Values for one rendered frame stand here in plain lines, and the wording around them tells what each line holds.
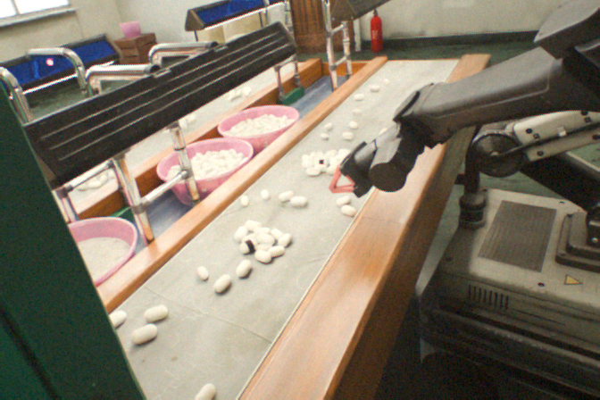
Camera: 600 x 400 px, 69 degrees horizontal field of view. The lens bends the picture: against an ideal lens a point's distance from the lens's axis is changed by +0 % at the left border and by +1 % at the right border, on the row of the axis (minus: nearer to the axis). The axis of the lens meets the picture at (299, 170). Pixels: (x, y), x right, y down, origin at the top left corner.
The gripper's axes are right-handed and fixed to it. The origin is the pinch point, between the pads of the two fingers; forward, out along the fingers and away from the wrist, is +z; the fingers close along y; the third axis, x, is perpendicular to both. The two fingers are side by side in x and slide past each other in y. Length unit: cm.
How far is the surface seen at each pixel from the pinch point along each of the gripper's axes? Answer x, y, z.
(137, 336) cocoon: -5.2, 38.1, 16.9
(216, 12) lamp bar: -66, -65, 41
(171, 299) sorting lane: -5.3, 28.8, 20.0
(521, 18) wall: 46, -467, 42
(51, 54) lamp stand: -63, 5, 32
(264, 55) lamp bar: -28.3, -7.1, -3.4
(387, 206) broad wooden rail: 10.4, -5.9, -2.5
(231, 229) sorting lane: -6.8, 7.8, 22.1
